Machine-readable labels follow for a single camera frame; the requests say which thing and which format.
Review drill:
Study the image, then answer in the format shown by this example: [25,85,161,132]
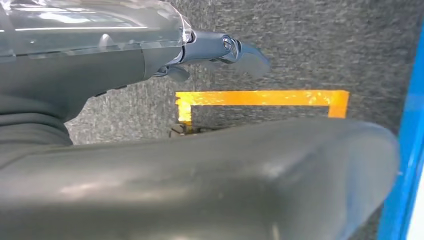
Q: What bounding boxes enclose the blue metal shelf rack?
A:
[377,23,424,240]

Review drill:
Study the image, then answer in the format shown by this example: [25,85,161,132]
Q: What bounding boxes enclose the yellow floor tape outline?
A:
[175,90,350,133]

